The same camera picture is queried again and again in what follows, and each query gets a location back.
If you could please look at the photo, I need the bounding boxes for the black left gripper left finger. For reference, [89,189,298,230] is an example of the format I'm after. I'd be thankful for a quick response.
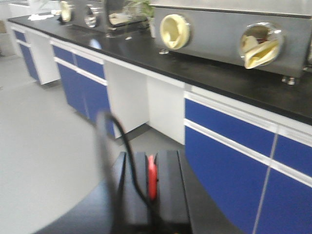
[118,151,150,226]

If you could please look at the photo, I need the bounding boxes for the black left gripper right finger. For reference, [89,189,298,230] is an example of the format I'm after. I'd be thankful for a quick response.
[157,150,189,224]

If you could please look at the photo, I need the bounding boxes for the red plastic spoon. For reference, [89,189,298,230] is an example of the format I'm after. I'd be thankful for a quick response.
[148,155,157,201]

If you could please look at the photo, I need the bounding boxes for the blue white lab bench cabinets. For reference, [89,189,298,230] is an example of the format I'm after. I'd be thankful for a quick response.
[10,16,312,234]

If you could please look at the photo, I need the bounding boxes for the steel glove box far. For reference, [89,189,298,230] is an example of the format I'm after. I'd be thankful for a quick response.
[58,0,149,35]

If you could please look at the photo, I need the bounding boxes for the steel glove box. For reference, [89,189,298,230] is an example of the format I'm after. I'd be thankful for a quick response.
[58,0,149,35]
[151,0,312,79]

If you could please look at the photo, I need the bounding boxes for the steel glove box near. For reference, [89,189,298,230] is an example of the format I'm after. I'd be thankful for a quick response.
[151,0,312,79]

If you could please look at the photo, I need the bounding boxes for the green plant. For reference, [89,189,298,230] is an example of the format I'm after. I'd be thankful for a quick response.
[126,0,155,18]

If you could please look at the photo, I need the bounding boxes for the black cable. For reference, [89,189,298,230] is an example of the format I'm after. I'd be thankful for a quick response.
[95,111,159,234]

